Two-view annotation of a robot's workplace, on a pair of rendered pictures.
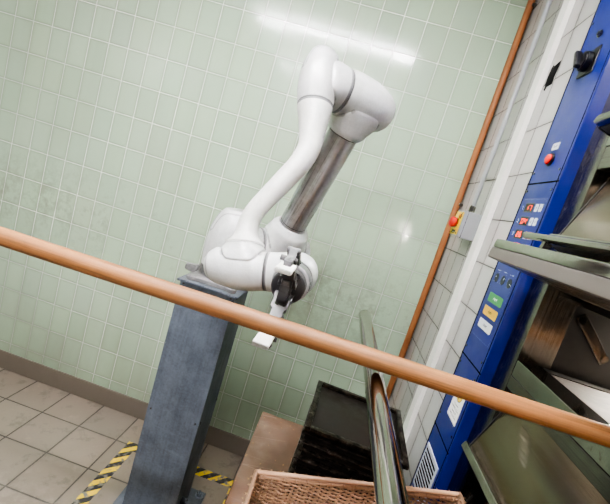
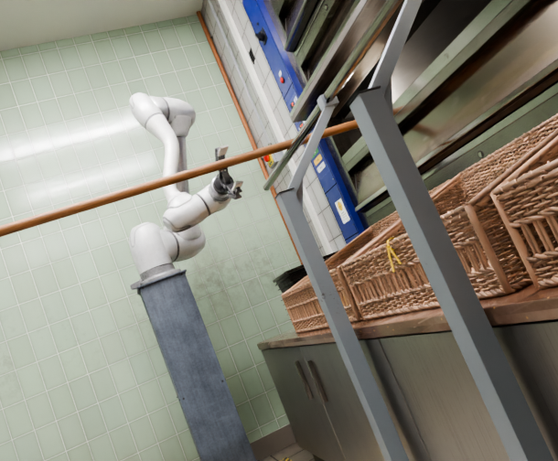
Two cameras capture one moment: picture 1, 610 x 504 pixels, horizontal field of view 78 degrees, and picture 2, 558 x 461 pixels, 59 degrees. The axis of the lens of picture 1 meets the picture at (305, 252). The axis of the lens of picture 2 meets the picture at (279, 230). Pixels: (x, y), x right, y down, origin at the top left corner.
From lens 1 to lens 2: 129 cm
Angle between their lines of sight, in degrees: 29
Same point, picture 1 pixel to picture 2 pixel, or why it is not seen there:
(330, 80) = (155, 104)
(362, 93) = (174, 104)
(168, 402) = (192, 381)
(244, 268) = (191, 204)
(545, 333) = (340, 139)
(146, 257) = (67, 359)
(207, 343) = (188, 316)
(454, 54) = (188, 82)
